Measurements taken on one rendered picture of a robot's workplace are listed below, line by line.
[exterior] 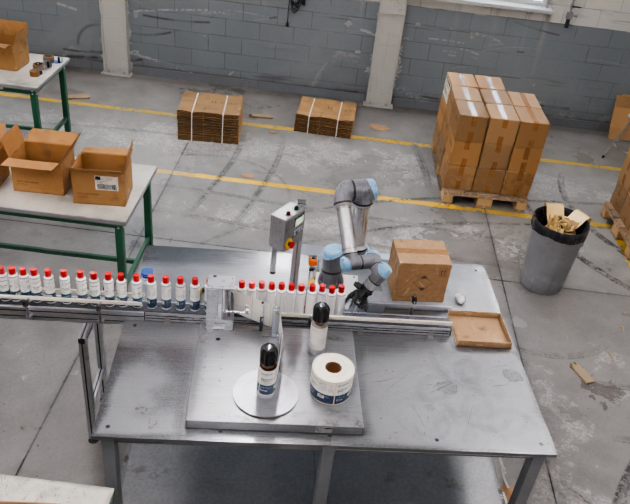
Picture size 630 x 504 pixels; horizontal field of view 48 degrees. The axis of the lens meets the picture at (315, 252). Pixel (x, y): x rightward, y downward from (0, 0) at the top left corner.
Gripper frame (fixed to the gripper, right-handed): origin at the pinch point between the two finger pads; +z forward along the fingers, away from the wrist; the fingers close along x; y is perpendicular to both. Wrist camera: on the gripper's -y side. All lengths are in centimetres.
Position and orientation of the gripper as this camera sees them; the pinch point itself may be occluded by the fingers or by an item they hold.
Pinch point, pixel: (345, 308)
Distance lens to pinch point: 387.3
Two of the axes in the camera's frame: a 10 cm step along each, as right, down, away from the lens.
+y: 0.3, 5.6, -8.3
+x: 8.1, 4.6, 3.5
